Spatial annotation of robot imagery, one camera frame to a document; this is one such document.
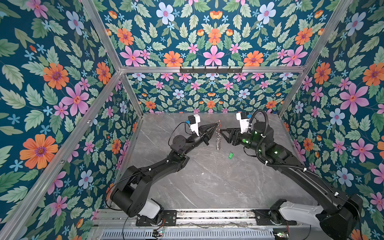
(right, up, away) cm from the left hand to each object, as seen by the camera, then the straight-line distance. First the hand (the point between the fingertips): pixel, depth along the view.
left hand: (219, 122), depth 65 cm
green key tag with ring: (+11, -20, +32) cm, 40 cm away
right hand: (+2, -3, +4) cm, 5 cm away
